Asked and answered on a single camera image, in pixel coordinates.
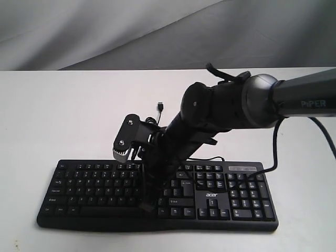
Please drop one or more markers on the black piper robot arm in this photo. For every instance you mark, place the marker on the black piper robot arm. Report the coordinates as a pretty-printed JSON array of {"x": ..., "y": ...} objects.
[{"x": 244, "y": 101}]

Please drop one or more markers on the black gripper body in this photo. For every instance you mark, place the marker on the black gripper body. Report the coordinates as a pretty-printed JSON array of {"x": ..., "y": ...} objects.
[{"x": 168, "y": 148}]

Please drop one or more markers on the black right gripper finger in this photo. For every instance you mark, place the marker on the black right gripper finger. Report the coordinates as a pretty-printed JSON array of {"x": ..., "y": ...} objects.
[{"x": 153, "y": 193}]

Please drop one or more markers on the black acer keyboard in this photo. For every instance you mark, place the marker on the black acer keyboard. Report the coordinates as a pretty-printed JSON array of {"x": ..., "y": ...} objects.
[{"x": 105, "y": 196}]

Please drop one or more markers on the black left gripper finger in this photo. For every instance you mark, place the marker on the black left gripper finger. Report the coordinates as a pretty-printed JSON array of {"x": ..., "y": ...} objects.
[{"x": 144, "y": 199}]

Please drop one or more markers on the grey backdrop cloth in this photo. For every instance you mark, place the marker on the grey backdrop cloth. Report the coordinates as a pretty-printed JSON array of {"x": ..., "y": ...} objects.
[{"x": 140, "y": 35}]

